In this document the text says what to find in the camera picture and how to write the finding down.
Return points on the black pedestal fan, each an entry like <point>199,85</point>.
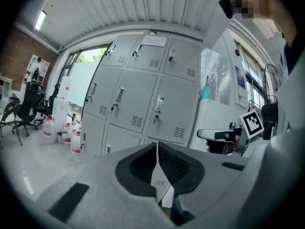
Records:
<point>271,77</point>

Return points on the black frame chair pale seat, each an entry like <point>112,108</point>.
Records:
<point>9,111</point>

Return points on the clear dispenser water bottle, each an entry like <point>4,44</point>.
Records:
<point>64,87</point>

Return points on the person's own body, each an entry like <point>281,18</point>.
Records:
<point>286,99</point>

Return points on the white wall panel blue poster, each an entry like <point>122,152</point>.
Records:
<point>240,85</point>

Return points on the white paper notice red text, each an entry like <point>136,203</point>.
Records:
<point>153,41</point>

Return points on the white shelving unit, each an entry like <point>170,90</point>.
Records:
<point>44,63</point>

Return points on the small grey bin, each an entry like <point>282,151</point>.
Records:
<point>59,137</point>

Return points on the clear water jug red cap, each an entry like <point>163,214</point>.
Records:
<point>67,135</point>
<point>76,144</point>
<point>48,130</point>

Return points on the white dome security camera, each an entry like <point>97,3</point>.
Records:
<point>153,33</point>

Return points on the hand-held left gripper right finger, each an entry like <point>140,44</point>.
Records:
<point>214,182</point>

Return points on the silver foil sheet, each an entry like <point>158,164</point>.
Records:
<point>216,68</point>

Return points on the black high-back office chair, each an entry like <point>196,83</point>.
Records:
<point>45,104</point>

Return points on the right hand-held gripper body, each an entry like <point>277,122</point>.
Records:
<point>251,125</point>

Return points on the small black wall box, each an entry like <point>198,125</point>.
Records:
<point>237,52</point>

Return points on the black framed glass window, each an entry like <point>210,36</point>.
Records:
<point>81,80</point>

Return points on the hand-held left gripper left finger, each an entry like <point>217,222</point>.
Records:
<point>95,187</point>

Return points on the person's head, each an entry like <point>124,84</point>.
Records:
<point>269,3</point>

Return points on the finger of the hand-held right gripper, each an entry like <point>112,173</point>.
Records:
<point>206,134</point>

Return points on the black head-worn camera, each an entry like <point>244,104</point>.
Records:
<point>226,7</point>

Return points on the teal spray bottle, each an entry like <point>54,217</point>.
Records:
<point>205,92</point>

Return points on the grey metal locker cabinet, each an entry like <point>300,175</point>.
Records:
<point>171,118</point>

